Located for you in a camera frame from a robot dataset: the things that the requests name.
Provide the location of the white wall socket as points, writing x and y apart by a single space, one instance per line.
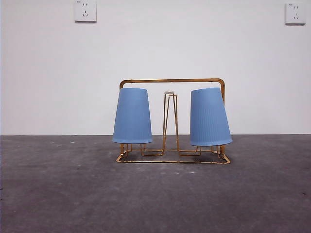
85 12
295 14

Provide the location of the blue ribbed plastic cup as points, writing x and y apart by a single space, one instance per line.
132 116
209 119

